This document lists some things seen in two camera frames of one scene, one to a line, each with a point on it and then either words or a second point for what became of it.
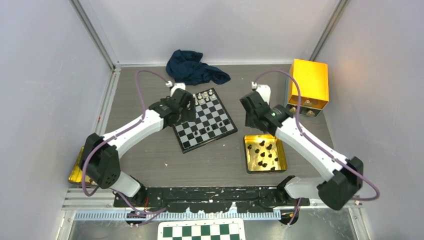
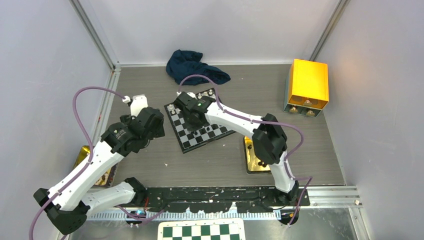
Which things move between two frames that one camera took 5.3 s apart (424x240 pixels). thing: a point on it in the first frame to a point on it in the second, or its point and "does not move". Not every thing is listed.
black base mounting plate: [207, 199] does not move
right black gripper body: [250, 121] to [191, 125]
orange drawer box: [312, 78] does not move
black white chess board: [212, 123] does not move
